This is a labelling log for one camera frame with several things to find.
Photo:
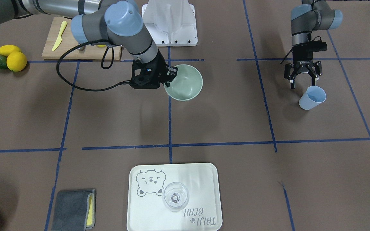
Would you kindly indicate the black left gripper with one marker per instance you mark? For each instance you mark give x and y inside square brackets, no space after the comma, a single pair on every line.
[303,58]

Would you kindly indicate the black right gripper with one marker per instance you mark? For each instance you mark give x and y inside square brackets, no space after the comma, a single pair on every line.
[161,68]

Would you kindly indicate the light green bowl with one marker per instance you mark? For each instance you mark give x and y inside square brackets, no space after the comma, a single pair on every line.
[186,85]

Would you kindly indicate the light blue plastic cup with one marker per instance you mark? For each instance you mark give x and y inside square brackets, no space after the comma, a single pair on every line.
[312,97]

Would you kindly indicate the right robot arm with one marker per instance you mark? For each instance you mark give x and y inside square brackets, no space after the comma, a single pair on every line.
[108,22]

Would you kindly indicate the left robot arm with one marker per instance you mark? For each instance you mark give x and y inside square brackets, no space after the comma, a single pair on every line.
[310,16]

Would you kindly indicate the wooden cutting board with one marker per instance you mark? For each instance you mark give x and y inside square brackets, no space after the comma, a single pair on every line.
[89,53]

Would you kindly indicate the steel muddler with black cap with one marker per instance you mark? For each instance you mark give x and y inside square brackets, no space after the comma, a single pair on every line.
[82,48]

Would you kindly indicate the yellow plastic knife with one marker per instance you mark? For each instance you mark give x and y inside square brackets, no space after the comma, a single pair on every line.
[59,36]

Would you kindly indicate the clear wine glass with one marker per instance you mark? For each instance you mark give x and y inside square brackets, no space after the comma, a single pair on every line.
[176,196]

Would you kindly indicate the cream bear serving tray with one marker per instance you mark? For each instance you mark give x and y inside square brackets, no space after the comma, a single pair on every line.
[147,211]

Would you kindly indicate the yellow lemon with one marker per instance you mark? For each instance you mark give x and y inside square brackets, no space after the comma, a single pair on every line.
[6,50]
[16,61]

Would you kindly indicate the grey folded cloth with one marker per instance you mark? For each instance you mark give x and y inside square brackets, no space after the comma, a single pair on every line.
[74,210]

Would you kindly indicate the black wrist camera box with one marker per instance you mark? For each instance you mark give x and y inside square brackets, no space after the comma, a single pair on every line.
[316,46]

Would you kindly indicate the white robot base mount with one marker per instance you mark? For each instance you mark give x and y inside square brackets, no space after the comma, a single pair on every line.
[171,23]

